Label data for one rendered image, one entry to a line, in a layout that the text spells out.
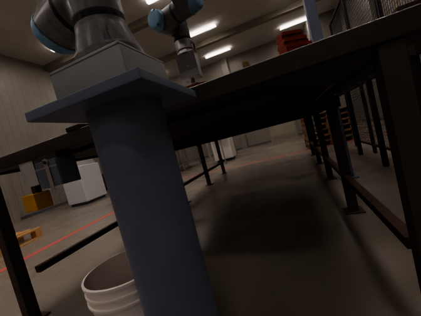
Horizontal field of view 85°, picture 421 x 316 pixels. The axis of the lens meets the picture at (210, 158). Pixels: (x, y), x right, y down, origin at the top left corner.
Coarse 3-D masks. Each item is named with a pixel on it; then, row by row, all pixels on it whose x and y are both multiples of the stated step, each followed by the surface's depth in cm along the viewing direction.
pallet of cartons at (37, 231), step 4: (36, 228) 345; (40, 228) 350; (16, 232) 358; (20, 232) 355; (24, 232) 344; (28, 232) 332; (32, 232) 343; (36, 232) 343; (40, 232) 349; (16, 236) 321; (20, 236) 319; (32, 236) 344; (36, 236) 342; (40, 236) 347; (20, 240) 352; (28, 240) 336; (32, 240) 334; (20, 244) 325; (24, 244) 323; (0, 252) 291; (0, 256) 290
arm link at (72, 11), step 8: (56, 0) 50; (64, 0) 49; (72, 0) 47; (80, 0) 47; (88, 0) 47; (96, 0) 47; (104, 0) 48; (112, 0) 49; (56, 8) 51; (64, 8) 50; (72, 8) 48; (80, 8) 47; (120, 8) 51; (56, 16) 52; (64, 16) 52; (72, 16) 48; (64, 24) 53
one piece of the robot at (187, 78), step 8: (176, 56) 98; (184, 56) 97; (192, 56) 97; (184, 64) 98; (192, 64) 97; (184, 72) 98; (192, 72) 97; (200, 72) 100; (184, 80) 101; (192, 80) 100
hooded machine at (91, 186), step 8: (88, 160) 634; (80, 168) 596; (88, 168) 622; (96, 168) 650; (88, 176) 615; (96, 176) 643; (64, 184) 605; (72, 184) 599; (80, 184) 592; (88, 184) 609; (96, 184) 636; (104, 184) 663; (72, 192) 602; (80, 192) 596; (88, 192) 603; (96, 192) 629; (104, 192) 656; (72, 200) 605; (80, 200) 599; (88, 200) 597; (96, 200) 629
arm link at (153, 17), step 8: (168, 8) 84; (152, 16) 87; (160, 16) 85; (168, 16) 85; (152, 24) 87; (160, 24) 87; (168, 24) 88; (176, 24) 88; (160, 32) 90; (168, 32) 92; (176, 32) 94
